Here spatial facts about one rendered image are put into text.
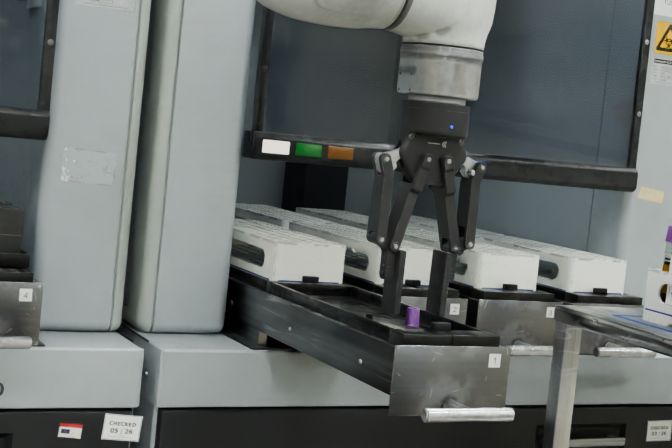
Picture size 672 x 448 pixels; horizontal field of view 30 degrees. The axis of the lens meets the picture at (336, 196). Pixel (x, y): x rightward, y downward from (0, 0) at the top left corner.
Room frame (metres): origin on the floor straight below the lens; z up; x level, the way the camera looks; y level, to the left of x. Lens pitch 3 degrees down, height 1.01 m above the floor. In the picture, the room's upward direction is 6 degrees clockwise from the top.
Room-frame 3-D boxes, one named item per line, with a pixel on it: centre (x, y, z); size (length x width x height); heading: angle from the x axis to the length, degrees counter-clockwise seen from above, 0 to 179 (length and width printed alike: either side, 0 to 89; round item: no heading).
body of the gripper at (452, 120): (1.37, -0.10, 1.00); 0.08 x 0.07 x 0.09; 116
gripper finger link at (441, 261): (1.39, -0.12, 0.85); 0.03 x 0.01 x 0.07; 26
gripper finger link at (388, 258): (1.35, -0.06, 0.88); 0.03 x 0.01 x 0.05; 116
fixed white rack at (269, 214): (2.04, 0.10, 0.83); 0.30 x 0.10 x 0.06; 26
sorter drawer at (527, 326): (1.95, -0.12, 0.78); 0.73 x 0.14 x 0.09; 26
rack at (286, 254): (1.68, 0.09, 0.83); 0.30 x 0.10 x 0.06; 26
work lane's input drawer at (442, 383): (1.52, 0.01, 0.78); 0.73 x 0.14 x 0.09; 26
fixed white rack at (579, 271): (1.90, -0.32, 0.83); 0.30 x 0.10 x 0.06; 26
